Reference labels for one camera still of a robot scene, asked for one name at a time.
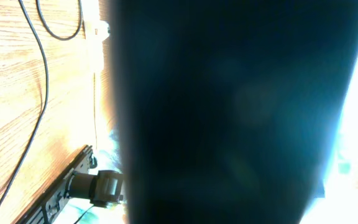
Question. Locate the Galaxy smartphone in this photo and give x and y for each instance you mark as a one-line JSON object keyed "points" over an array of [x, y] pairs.
{"points": [[227, 110]]}

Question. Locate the white power strip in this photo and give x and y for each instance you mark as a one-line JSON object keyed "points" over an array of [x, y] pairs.
{"points": [[96, 31]]}

